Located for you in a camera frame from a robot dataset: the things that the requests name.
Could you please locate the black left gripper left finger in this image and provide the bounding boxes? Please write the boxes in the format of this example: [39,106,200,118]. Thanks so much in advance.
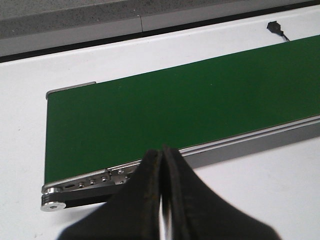
[58,150,163,240]

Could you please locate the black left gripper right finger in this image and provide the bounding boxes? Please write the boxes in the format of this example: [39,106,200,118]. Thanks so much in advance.
[161,146,280,240]

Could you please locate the black drive belt with pulleys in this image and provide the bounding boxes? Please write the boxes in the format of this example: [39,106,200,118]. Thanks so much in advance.
[40,184,124,212]

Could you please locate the green conveyor belt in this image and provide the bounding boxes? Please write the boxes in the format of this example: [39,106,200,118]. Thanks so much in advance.
[44,36,320,184]

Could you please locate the aluminium conveyor frame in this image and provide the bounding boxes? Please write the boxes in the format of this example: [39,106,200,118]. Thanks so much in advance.
[41,81,320,195]

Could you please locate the grey granite slab left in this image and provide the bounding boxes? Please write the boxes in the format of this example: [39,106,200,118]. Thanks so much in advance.
[0,0,251,41]

